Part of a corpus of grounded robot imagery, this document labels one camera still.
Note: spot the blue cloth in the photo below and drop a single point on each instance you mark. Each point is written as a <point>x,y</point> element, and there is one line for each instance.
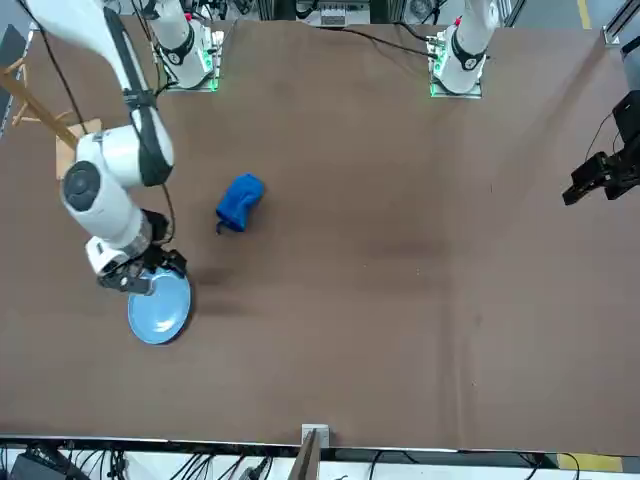
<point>240,200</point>

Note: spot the light blue plastic plate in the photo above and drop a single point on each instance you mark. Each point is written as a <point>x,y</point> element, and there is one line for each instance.
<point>165,310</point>

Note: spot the aluminium frame profile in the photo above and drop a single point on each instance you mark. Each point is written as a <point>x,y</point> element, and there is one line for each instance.
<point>617,27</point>

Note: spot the black electronics box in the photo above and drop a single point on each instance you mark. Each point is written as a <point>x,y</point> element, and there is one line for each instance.
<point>35,470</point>

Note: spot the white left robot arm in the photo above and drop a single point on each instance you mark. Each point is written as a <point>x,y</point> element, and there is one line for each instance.
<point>467,55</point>

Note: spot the aluminium camera post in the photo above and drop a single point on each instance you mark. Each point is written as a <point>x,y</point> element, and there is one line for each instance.
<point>306,460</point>

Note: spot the grey metal bracket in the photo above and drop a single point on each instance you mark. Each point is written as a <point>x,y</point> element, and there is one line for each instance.
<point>325,431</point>

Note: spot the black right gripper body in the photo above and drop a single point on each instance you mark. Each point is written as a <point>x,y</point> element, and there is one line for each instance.
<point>160,230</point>

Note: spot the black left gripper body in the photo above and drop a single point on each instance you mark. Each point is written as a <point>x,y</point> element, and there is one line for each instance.
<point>631,120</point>

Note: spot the grey power strip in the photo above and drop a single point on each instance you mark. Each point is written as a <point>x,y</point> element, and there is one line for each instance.
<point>332,21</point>

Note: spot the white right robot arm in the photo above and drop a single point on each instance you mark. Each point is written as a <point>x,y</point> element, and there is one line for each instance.
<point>95,200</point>

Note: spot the wooden cup rack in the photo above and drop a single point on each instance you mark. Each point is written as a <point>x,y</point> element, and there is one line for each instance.
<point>65,147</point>

